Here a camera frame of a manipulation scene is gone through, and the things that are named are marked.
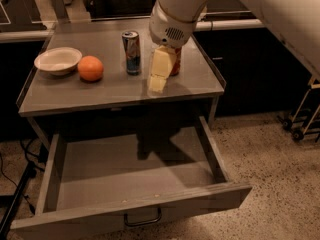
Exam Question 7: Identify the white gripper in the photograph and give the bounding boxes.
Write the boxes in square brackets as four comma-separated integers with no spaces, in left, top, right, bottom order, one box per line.
[148,2,196,93]

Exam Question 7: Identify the orange fruit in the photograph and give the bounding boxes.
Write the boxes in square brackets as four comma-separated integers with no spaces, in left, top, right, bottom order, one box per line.
[77,56,104,82]

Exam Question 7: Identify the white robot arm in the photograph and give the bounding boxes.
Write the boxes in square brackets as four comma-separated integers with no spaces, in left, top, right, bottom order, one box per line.
[148,0,320,92]

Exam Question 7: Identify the grey open drawer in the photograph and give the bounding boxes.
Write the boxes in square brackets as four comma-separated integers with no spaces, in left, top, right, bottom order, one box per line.
[11,117,251,240]

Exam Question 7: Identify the red cola can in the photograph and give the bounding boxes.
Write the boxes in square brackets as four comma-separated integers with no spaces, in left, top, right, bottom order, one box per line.
[170,48,181,76]

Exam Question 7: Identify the blue silver drink can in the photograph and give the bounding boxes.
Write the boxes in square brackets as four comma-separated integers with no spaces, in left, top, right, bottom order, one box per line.
[122,31,140,75]

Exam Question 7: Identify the white bowl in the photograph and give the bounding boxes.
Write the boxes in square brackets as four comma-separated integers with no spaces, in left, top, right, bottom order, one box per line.
[34,47,82,76]

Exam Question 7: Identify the grey cabinet table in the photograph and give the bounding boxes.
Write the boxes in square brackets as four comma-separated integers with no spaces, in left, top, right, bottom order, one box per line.
[15,16,227,145]

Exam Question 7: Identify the wheeled cart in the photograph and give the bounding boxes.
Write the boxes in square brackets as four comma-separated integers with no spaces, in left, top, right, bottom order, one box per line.
[278,77,320,141]

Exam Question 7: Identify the black stand leg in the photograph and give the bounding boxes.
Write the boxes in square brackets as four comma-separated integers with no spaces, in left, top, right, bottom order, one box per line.
[0,162,36,240]

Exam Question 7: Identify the white horizontal rail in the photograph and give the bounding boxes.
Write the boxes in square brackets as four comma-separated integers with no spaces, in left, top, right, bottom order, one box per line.
[195,19,264,32]

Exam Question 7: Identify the black drawer handle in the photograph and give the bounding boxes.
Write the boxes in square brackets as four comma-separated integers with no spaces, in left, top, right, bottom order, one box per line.
[123,207,162,227]

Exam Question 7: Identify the black cables on floor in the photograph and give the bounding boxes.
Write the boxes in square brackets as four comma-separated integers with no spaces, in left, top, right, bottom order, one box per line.
[0,138,46,215]

